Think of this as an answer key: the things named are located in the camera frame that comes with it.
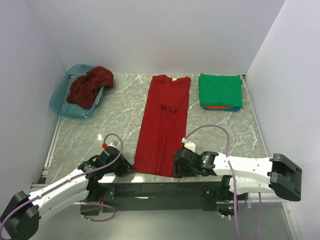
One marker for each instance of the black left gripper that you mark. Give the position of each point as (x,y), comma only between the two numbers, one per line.
(125,166)

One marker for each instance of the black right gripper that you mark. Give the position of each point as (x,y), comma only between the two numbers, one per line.
(181,171)

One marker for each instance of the bright red t shirt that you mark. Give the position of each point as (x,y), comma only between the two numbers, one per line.
(163,125)

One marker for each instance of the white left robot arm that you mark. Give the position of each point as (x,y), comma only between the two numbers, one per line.
(26,212)

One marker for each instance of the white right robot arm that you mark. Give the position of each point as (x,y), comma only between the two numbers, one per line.
(276,174)

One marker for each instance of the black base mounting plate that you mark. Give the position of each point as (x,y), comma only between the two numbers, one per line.
(162,196)

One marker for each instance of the orange folded t shirt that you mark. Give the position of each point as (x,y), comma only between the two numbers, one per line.
(216,107)

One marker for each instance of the green folded t shirt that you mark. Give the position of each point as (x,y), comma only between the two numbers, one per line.
(220,90)

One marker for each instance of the dark red t shirt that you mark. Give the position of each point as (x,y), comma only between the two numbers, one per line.
(84,90)

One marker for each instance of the blue transparent plastic bin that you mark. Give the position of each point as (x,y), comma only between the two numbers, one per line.
(58,102)

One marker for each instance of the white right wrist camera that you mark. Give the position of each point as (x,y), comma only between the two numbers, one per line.
(188,144)

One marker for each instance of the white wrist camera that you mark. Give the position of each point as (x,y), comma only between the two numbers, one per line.
(188,144)
(113,144)

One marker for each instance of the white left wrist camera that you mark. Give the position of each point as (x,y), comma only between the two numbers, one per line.
(113,144)

